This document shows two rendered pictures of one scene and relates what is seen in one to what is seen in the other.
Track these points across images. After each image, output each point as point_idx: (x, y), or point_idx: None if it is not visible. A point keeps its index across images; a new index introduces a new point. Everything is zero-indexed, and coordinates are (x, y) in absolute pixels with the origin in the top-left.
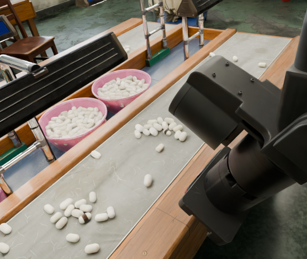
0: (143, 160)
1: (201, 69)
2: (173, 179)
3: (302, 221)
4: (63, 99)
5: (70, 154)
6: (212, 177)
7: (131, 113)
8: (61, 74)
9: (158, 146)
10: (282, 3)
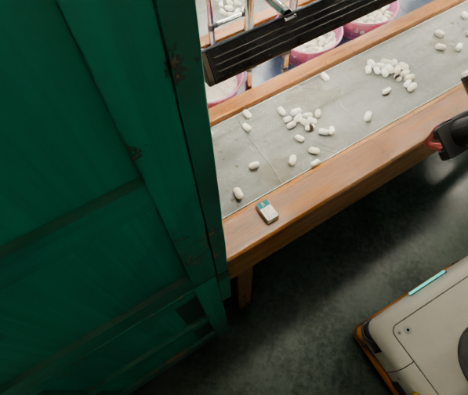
0: (367, 97)
1: None
2: (390, 123)
3: None
4: (298, 4)
5: (302, 69)
6: (460, 122)
7: (368, 45)
8: (353, 1)
9: (386, 88)
10: None
